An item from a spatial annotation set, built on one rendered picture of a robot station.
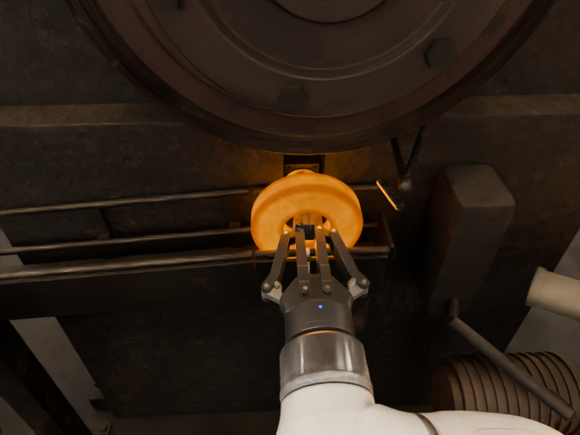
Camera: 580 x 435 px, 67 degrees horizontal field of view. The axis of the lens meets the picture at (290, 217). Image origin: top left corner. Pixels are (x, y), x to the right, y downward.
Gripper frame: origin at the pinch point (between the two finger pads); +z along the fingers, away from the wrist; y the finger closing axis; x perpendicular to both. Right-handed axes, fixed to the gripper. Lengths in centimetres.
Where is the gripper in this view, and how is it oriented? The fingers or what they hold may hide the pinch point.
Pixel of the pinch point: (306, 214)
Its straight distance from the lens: 60.9
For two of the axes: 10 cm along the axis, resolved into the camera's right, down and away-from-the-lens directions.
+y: 10.0, -0.3, 0.3
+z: -0.5, -7.0, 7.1
